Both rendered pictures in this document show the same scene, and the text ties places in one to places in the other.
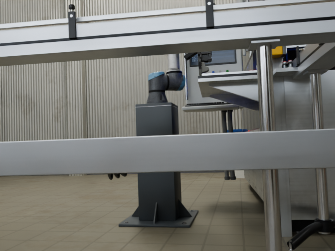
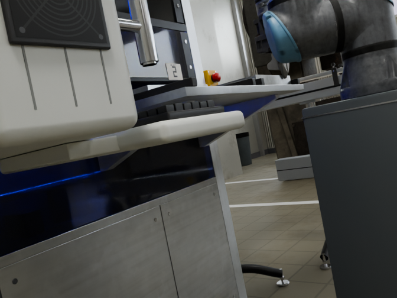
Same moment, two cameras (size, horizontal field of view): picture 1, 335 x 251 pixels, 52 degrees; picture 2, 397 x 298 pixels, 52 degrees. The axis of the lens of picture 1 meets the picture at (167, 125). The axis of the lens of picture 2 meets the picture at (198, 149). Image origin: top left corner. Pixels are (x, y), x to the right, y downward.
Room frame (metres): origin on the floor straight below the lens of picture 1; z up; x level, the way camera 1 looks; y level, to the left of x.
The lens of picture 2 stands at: (3.33, 0.11, 0.78)
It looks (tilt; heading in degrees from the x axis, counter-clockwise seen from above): 2 degrees down; 207
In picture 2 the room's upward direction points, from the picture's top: 11 degrees counter-clockwise
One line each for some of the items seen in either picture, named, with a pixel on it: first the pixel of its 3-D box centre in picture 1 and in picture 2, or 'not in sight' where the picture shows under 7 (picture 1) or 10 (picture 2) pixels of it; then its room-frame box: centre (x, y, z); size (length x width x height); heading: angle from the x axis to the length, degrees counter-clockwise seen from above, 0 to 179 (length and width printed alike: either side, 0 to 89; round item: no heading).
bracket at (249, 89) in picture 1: (238, 93); (236, 122); (1.97, -0.42, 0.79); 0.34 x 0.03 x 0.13; 82
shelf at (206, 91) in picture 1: (237, 87); (190, 106); (2.22, -0.47, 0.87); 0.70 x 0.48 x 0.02; 172
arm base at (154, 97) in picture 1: (157, 97); (373, 71); (2.37, 0.07, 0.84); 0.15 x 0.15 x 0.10
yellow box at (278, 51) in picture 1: (277, 49); (206, 80); (1.78, -0.60, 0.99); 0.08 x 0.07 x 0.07; 82
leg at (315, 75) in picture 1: (319, 151); not in sight; (1.62, -0.72, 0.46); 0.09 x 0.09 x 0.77; 82
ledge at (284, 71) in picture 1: (287, 71); not in sight; (1.76, -0.64, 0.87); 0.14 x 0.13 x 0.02; 82
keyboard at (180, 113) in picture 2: (210, 104); (113, 129); (2.75, -0.36, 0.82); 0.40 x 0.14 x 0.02; 79
